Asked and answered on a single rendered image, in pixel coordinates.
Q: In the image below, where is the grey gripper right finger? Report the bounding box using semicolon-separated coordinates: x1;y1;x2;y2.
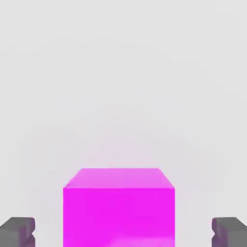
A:
211;217;247;247

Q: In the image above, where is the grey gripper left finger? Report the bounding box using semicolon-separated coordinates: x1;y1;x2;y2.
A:
0;217;36;247

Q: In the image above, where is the small magenta cube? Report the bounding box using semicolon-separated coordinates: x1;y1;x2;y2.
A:
63;167;176;247

